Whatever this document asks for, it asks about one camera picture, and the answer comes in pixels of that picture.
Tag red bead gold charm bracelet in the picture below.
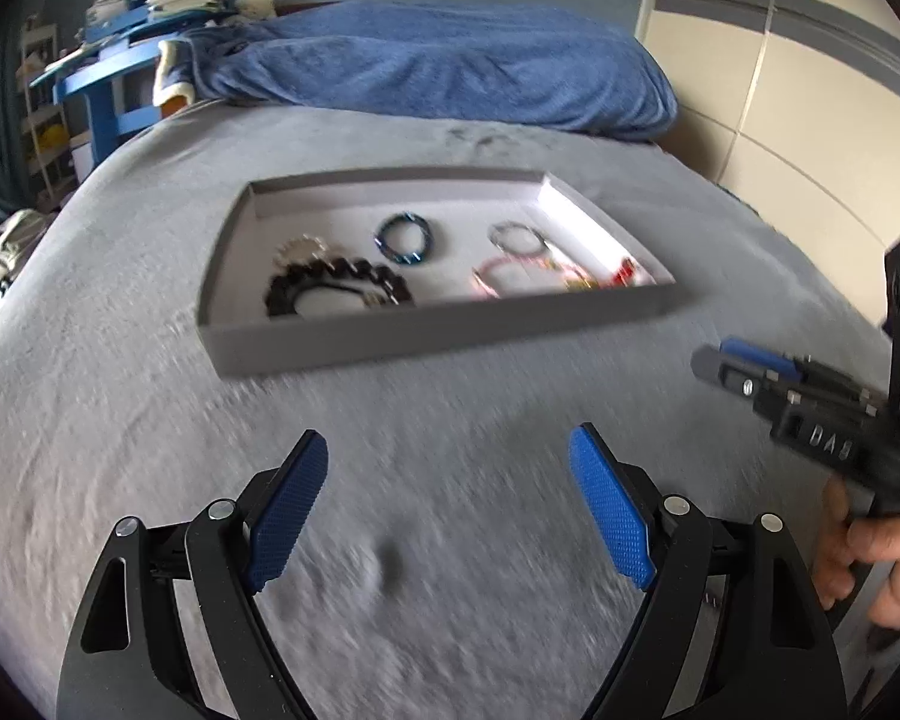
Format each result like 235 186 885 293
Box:
560 257 659 291

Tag thin silver bangle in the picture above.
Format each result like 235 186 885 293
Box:
487 221 549 257

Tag pink cord bracelet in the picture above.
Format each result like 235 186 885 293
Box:
469 253 572 301

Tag large black bead bracelet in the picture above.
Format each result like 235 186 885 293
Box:
263 255 416 319

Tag blue crystal bead bracelet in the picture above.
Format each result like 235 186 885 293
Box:
373 211 434 267

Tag white pearl bracelet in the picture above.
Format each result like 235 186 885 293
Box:
272 232 337 269

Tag person's right hand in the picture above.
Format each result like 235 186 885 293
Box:
811 476 900 631

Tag beige wardrobe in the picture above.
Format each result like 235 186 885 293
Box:
639 0 900 322

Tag grey bed sheet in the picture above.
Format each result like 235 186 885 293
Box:
0 106 888 718

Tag blue blanket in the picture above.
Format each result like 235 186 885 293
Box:
152 0 679 142

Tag grey shallow cardboard tray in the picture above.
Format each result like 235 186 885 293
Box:
196 167 676 377

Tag white shoes on floor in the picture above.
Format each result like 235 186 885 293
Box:
0 210 53 293

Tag white shelf rack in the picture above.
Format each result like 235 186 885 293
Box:
16 13 77 213

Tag blue desk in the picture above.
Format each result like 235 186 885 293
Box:
27 0 230 164

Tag white plush toy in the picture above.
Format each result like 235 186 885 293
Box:
233 0 278 21

